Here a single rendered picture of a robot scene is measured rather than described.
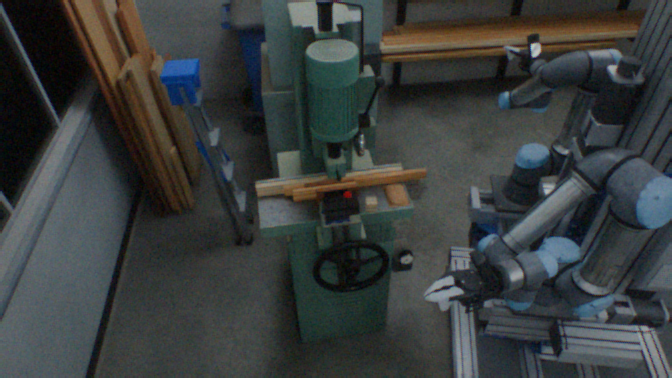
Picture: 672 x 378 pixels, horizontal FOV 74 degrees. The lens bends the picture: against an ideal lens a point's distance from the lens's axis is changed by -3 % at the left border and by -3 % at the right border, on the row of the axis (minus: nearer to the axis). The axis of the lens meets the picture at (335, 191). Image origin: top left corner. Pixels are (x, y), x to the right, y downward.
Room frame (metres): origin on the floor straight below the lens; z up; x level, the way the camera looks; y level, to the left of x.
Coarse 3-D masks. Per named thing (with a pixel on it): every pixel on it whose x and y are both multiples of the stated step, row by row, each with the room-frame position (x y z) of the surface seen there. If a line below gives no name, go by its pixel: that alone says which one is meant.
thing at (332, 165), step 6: (324, 144) 1.45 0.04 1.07; (324, 150) 1.41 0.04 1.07; (324, 156) 1.40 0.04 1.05; (342, 156) 1.37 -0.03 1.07; (324, 162) 1.41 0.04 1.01; (330, 162) 1.34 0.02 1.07; (336, 162) 1.34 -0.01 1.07; (342, 162) 1.33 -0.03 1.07; (330, 168) 1.32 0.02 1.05; (336, 168) 1.33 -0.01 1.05; (342, 168) 1.33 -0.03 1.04; (330, 174) 1.32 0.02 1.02; (336, 174) 1.32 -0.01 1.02; (342, 174) 1.33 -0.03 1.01
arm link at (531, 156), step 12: (528, 144) 1.45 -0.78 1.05; (540, 144) 1.44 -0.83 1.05; (516, 156) 1.43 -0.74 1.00; (528, 156) 1.38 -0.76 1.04; (540, 156) 1.37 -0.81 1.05; (552, 156) 1.39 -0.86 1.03; (516, 168) 1.39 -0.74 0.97; (528, 168) 1.35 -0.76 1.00; (540, 168) 1.35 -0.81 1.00; (552, 168) 1.36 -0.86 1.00; (528, 180) 1.35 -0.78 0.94
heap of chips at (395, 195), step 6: (384, 186) 1.38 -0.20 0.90; (390, 186) 1.35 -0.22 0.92; (396, 186) 1.35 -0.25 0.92; (402, 186) 1.37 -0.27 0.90; (384, 192) 1.34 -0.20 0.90; (390, 192) 1.32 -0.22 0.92; (396, 192) 1.31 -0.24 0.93; (402, 192) 1.32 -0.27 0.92; (390, 198) 1.29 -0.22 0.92; (396, 198) 1.29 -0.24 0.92; (402, 198) 1.29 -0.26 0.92; (390, 204) 1.27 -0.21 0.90; (396, 204) 1.27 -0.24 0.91; (402, 204) 1.27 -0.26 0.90; (408, 204) 1.27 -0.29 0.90
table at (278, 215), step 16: (368, 192) 1.35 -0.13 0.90; (272, 208) 1.27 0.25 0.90; (288, 208) 1.27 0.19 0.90; (304, 208) 1.26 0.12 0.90; (384, 208) 1.25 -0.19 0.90; (400, 208) 1.25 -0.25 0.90; (272, 224) 1.18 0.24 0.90; (288, 224) 1.18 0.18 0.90; (304, 224) 1.19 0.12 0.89; (320, 224) 1.20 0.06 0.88; (320, 240) 1.12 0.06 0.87; (352, 240) 1.12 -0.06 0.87
